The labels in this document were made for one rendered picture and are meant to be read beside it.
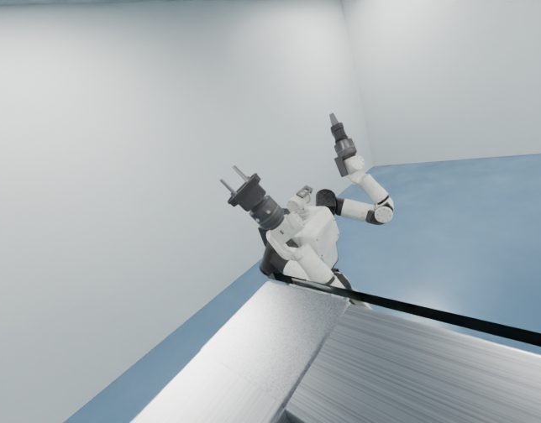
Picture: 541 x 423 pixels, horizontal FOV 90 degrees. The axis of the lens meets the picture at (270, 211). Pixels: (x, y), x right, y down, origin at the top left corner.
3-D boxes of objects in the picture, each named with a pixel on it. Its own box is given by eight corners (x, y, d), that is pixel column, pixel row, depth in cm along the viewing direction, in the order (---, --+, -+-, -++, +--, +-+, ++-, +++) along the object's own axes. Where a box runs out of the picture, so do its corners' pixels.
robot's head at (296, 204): (290, 218, 118) (284, 200, 115) (302, 207, 125) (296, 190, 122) (302, 218, 114) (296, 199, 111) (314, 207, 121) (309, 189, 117)
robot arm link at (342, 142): (346, 126, 133) (355, 148, 133) (328, 134, 136) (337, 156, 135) (346, 118, 121) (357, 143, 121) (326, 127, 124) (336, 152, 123)
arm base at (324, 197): (330, 229, 139) (309, 222, 143) (338, 211, 146) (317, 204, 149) (333, 211, 127) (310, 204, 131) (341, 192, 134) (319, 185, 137)
